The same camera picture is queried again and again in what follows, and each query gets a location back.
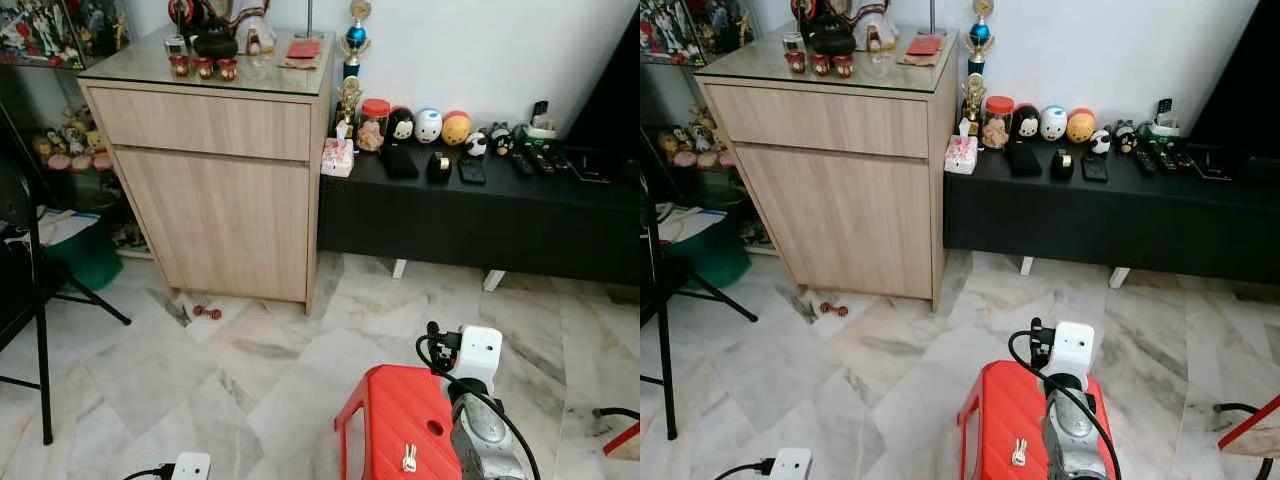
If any small white and red statue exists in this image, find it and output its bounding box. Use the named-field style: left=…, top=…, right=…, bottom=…
left=855, top=0, right=898, bottom=53
left=232, top=0, right=277, bottom=57

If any black flat case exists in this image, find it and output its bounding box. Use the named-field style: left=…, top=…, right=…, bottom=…
left=565, top=150, right=611, bottom=184
left=1190, top=148, right=1236, bottom=182

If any black metal stand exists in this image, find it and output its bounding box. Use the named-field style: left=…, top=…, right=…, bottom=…
left=640, top=120, right=759, bottom=441
left=0, top=100, right=133, bottom=447

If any light wooden cabinet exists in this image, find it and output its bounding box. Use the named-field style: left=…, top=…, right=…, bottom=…
left=78, top=25, right=336, bottom=314
left=693, top=25, right=961, bottom=311

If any red plastic stool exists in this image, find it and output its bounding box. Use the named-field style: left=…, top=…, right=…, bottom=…
left=957, top=360, right=1118, bottom=480
left=335, top=365, right=471, bottom=480

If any glass display cabinet with figurines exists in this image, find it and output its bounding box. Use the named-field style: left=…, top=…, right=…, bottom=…
left=640, top=0, right=776, bottom=251
left=0, top=0, right=151, bottom=256

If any black wallet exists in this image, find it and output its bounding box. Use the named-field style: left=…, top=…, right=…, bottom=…
left=381, top=144, right=420, bottom=180
left=1005, top=142, right=1044, bottom=178

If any green bag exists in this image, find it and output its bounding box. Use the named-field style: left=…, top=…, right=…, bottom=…
left=668, top=212, right=753, bottom=291
left=42, top=215, right=125, bottom=292

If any black teapot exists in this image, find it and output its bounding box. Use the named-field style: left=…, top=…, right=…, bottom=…
left=190, top=14, right=240, bottom=59
left=803, top=8, right=858, bottom=57

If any black television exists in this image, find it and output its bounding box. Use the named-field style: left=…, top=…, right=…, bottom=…
left=1187, top=0, right=1280, bottom=151
left=563, top=0, right=641, bottom=153

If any white and green holder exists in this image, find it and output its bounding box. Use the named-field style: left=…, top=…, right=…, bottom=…
left=524, top=100, right=558, bottom=140
left=1148, top=97, right=1183, bottom=137

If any blue and gold trophy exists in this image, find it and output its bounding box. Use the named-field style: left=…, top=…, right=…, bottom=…
left=960, top=0, right=998, bottom=133
left=336, top=0, right=373, bottom=136

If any pink tissue pack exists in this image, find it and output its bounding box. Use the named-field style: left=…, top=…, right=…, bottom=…
left=321, top=138, right=356, bottom=179
left=944, top=133, right=979, bottom=176

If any black low console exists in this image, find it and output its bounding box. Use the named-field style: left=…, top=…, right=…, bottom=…
left=318, top=148, right=641, bottom=292
left=943, top=146, right=1280, bottom=290

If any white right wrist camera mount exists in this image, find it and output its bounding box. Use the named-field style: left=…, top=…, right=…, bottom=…
left=450, top=326, right=503, bottom=393
left=1047, top=321, right=1095, bottom=389

